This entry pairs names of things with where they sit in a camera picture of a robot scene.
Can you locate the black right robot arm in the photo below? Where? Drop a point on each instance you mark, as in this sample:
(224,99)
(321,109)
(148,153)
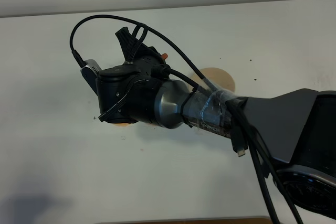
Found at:
(296,130)

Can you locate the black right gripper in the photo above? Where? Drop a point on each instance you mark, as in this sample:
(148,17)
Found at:
(136,52)

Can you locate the left orange cup coaster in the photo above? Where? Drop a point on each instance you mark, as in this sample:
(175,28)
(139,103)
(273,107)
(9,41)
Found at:
(123,124)

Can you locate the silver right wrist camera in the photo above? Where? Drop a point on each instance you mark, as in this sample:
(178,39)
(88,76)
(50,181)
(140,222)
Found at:
(90,72)

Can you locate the beige round teapot coaster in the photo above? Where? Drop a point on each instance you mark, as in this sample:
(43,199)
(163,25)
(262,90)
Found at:
(218,77)

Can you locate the brown clay teapot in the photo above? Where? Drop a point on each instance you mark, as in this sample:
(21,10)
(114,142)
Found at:
(164,56)

